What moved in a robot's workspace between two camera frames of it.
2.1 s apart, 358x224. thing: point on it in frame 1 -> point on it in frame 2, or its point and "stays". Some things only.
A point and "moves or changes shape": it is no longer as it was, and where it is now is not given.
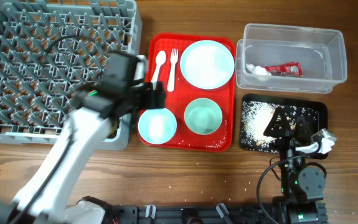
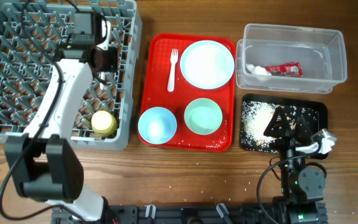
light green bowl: x=203 y=116 stays
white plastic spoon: x=160 y=59 moves or changes shape
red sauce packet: x=288 y=69 stays
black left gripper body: x=135 y=98 -> x=109 y=59
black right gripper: x=289 y=142 stays
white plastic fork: x=174 y=58 stays
